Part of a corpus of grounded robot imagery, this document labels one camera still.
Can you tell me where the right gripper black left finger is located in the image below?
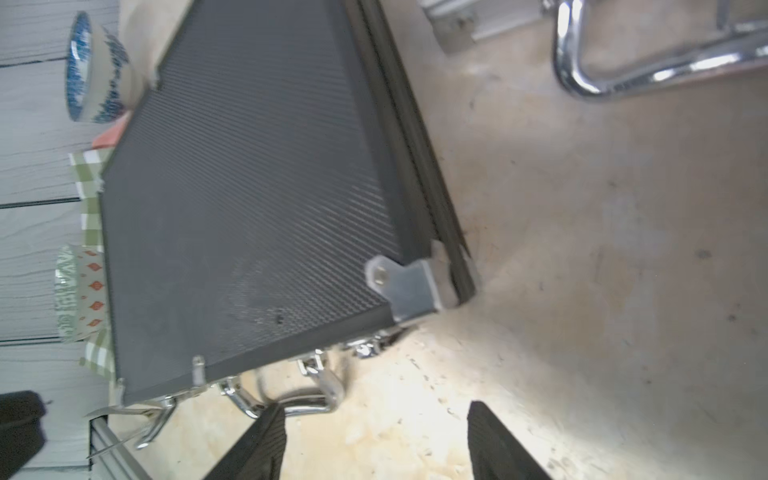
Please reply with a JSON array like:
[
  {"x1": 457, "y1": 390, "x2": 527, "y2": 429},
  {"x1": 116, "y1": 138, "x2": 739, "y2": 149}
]
[{"x1": 204, "y1": 405, "x2": 287, "y2": 480}]

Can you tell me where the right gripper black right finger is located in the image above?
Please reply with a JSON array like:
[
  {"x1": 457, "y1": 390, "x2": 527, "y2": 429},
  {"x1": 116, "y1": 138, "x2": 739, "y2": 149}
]
[{"x1": 467, "y1": 400, "x2": 550, "y2": 480}]

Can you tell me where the black carbon poker case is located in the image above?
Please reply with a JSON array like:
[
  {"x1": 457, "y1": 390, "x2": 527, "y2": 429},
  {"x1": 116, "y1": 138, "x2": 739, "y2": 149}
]
[{"x1": 99, "y1": 1, "x2": 477, "y2": 448}]

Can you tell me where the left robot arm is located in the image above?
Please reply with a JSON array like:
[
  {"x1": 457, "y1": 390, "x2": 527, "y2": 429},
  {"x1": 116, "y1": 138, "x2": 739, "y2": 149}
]
[{"x1": 1, "y1": 390, "x2": 46, "y2": 479}]

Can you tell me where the small silver poker case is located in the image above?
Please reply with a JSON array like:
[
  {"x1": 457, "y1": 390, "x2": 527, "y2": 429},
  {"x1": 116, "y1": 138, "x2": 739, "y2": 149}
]
[{"x1": 417, "y1": 0, "x2": 768, "y2": 102}]

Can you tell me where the green checked cloth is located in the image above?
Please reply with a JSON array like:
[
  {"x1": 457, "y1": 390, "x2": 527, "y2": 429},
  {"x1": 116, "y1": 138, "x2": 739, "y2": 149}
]
[{"x1": 69, "y1": 147, "x2": 116, "y2": 381}]

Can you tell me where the pink cutting board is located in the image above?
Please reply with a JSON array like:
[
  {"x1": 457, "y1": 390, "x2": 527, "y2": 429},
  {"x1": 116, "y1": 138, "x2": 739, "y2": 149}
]
[{"x1": 91, "y1": 112, "x2": 131, "y2": 149}]

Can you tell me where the blue floral ceramic bowl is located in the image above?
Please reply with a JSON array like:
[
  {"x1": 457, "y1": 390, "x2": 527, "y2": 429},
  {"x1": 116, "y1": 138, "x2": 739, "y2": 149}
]
[{"x1": 65, "y1": 11, "x2": 145, "y2": 124}]

